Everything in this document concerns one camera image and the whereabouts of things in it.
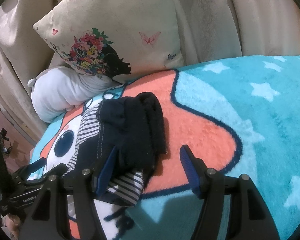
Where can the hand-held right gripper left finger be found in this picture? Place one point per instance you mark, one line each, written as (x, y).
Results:
(106, 172)

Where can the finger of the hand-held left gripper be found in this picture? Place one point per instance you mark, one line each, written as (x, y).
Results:
(57, 170)
(38, 164)

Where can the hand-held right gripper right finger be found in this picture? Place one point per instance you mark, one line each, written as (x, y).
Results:
(188, 170)

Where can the navy pants with striped lining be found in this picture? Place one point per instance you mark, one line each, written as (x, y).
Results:
(140, 130)

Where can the teal and pink printed blanket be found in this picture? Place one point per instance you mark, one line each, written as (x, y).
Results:
(240, 120)

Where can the white plush cushion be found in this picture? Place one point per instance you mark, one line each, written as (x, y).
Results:
(65, 90)

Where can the cream floral print pillow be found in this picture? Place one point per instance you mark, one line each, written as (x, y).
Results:
(120, 30)

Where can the cream lace curtain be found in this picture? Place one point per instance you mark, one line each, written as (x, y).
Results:
(215, 17)

